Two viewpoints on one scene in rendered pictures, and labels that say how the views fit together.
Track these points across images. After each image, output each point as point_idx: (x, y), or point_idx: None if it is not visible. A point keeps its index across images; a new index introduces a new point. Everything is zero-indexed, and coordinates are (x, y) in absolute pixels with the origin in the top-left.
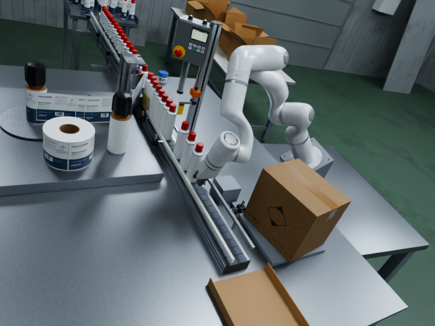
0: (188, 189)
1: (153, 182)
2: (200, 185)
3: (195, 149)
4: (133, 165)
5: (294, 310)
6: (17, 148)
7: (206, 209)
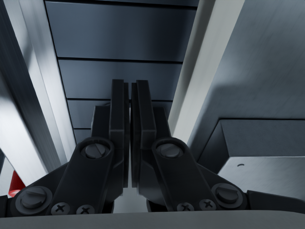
0: (180, 68)
1: (251, 119)
2: (132, 88)
3: None
4: (301, 183)
5: None
6: None
7: None
